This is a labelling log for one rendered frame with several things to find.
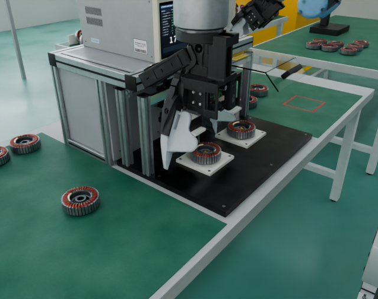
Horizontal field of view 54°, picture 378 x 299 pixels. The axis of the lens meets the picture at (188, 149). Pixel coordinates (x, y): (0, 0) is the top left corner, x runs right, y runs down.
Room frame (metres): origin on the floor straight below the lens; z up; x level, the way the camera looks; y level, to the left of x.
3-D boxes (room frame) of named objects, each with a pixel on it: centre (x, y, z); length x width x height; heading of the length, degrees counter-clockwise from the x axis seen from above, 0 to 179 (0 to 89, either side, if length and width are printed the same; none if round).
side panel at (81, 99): (1.23, 0.38, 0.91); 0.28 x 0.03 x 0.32; 51
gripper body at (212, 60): (0.53, -0.02, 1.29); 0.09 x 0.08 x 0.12; 56
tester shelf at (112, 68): (1.44, 0.12, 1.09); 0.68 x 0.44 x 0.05; 141
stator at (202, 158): (1.14, -0.06, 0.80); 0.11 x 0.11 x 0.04
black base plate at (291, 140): (1.25, -0.12, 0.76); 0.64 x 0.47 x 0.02; 141
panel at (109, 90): (1.40, 0.06, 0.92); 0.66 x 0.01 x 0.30; 141
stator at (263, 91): (1.86, -0.36, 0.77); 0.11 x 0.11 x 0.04
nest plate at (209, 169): (1.14, -0.06, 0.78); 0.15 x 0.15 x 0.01; 51
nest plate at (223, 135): (1.33, -0.21, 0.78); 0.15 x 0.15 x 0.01; 51
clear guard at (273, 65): (1.40, -0.26, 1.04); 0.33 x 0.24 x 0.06; 51
